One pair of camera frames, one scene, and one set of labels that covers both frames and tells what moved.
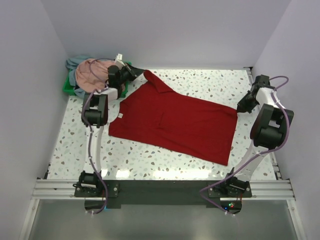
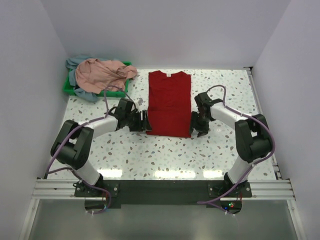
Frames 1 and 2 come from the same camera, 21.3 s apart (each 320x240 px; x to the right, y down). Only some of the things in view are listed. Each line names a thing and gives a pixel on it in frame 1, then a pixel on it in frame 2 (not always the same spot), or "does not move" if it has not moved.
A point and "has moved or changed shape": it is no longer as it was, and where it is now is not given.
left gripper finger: x=132 y=76 → x=136 y=124
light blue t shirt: x=71 y=63 does not move
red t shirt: x=153 y=113 has moved or changed shape
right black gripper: x=242 y=107 → x=203 y=130
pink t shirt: x=86 y=81 does not move
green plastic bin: x=68 y=87 does not move
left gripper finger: x=137 y=71 → x=146 y=122
